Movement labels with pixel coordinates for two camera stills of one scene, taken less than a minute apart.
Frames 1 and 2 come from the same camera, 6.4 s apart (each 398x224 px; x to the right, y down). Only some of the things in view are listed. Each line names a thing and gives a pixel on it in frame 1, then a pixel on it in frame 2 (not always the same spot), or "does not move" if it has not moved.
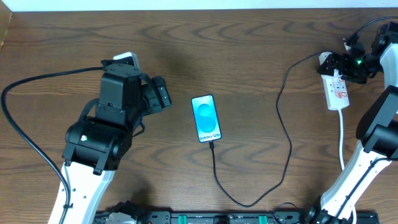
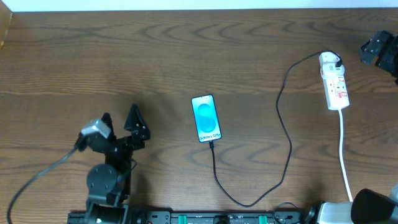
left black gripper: x=160 y=92 → x=121 y=140
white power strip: x=336 y=90 does not move
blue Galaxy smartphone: x=206 y=119 does not move
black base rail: x=122 y=216 does not move
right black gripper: x=331 y=64 → x=382 y=52
